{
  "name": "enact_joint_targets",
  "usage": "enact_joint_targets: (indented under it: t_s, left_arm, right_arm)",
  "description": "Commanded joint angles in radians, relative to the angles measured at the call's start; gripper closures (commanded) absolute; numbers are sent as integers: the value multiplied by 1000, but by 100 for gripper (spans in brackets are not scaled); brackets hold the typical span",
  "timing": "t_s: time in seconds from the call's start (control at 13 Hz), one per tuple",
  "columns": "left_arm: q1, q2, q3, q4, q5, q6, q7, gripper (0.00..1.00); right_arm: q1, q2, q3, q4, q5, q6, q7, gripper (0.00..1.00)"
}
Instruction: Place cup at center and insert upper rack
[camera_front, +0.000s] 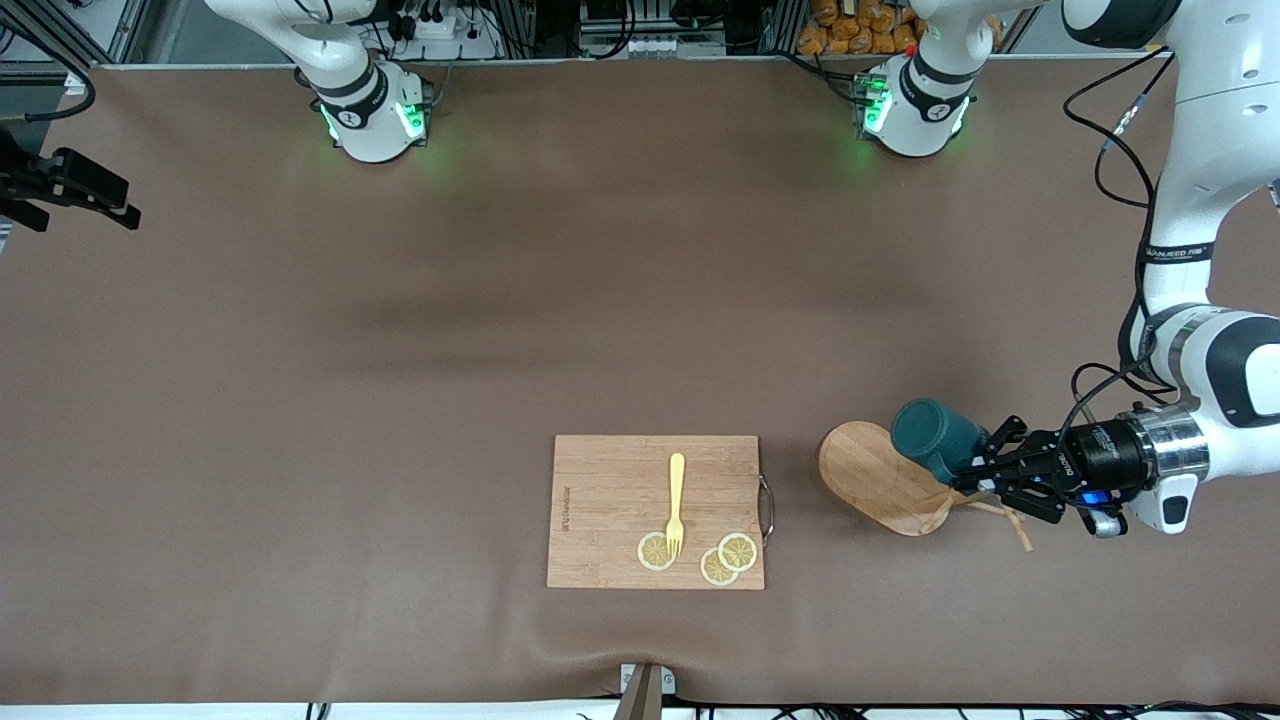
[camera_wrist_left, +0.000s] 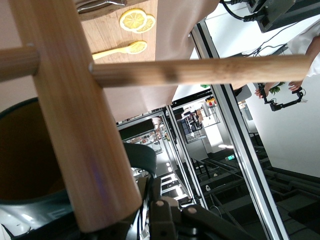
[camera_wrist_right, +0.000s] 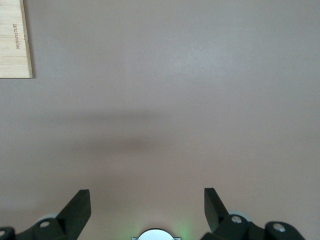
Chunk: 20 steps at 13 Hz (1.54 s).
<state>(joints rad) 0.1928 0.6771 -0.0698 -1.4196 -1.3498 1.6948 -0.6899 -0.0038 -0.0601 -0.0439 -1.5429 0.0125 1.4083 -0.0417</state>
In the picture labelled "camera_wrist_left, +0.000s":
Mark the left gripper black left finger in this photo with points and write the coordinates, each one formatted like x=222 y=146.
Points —
x=112 y=235

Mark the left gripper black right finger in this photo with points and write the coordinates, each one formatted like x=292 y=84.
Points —
x=162 y=217

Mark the dark teal mug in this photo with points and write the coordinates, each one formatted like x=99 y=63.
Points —
x=25 y=150

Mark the wooden mug tree rack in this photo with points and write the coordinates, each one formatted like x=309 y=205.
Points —
x=75 y=112

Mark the bare human hand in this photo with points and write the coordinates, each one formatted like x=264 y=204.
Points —
x=262 y=91
x=295 y=85

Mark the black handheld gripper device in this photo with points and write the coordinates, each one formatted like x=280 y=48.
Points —
x=275 y=107

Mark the lemon slice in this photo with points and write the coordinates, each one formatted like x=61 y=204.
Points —
x=140 y=47
x=151 y=25
x=132 y=19

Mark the yellow plastic fork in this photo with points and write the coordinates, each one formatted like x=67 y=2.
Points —
x=110 y=52

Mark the bamboo cutting board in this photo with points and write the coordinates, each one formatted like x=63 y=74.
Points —
x=107 y=32

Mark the person in white shirt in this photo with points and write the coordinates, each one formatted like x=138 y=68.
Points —
x=302 y=40

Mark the black equipment box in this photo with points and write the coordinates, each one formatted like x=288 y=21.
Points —
x=282 y=15

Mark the aluminium cage frame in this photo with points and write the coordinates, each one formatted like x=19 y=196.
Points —
x=245 y=150

